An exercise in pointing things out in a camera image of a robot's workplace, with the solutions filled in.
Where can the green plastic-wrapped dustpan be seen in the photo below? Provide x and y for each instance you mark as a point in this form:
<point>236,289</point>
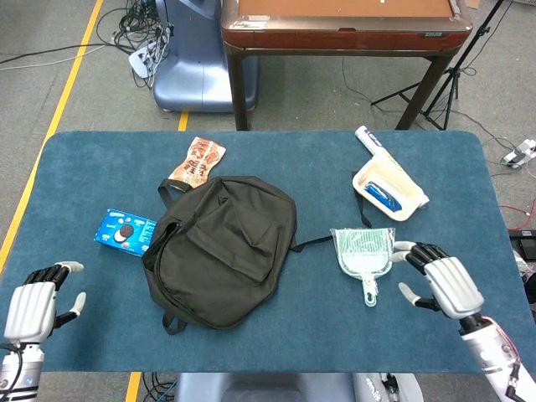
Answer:
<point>364,251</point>

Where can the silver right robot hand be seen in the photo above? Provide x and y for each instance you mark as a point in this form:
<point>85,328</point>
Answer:
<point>456,285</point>

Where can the blue wrapped packet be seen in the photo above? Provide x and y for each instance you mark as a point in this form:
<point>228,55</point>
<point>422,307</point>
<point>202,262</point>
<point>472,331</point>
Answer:
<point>383,197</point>

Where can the black fabric backpack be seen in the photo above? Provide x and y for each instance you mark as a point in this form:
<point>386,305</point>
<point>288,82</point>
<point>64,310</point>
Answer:
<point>226,251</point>

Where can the black electronic box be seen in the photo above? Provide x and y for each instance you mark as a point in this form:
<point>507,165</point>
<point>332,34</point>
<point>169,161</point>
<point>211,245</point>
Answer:
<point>523,240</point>

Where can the white power strip with plugs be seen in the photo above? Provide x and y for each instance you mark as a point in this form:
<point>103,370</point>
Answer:
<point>140,60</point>

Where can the blue Oreo cookie box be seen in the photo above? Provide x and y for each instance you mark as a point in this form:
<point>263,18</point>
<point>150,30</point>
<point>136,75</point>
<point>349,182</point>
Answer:
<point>125,232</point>

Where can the brown mahjong table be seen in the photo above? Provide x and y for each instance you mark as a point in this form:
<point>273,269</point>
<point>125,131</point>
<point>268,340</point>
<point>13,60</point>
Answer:
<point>335,33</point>

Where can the blue felt table cover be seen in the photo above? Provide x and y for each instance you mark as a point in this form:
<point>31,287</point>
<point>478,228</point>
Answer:
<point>84,167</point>

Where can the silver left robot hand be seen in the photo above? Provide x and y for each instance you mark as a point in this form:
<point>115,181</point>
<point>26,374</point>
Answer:
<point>31,305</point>

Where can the grey robot torso base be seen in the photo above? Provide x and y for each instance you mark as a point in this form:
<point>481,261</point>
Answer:
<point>259,389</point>

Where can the orange snack packet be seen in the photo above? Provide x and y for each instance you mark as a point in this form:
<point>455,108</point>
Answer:
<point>199,161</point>

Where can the black tripod stand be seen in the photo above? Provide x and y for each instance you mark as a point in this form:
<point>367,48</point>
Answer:
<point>452,79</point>

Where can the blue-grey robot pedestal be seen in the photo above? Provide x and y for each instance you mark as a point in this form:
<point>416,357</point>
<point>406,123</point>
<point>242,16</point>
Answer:
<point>192,63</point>

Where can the cream plastic food container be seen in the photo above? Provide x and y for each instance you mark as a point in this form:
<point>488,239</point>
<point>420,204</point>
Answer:
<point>398,180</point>

